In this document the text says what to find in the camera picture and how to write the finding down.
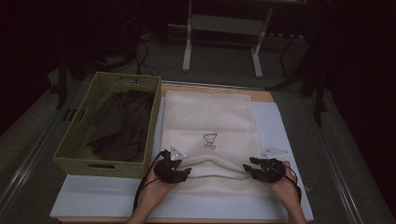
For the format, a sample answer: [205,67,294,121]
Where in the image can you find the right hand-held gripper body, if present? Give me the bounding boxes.
[252,147,290,184]

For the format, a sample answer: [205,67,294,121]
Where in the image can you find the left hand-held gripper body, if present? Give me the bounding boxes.
[153,145,188,185]

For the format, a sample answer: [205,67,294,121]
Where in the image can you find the cream cloth bag with print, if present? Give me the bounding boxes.
[161,90,272,198]

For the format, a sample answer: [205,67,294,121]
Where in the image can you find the dark cloth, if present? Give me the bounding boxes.
[86,90,155,162]

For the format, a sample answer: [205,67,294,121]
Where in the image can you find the green woven basket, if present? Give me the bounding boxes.
[52,71,163,180]

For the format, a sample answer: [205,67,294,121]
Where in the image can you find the person's left hand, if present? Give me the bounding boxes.
[140,169,179,209]

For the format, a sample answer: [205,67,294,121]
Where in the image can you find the person's right hand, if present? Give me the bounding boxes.
[264,161,303,210]

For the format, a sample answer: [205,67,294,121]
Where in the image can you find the white sheet mat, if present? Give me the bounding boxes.
[49,96,314,222]

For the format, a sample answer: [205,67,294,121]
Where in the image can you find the dark metal stand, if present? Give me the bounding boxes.
[265,31,331,127]

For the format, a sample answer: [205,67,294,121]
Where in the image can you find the white metal stand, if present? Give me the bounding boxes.
[181,0,275,79]

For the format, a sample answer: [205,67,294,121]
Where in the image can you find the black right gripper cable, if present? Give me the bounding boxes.
[270,162,303,204]

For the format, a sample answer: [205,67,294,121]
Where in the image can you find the black floor cables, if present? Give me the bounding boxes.
[134,39,161,86]

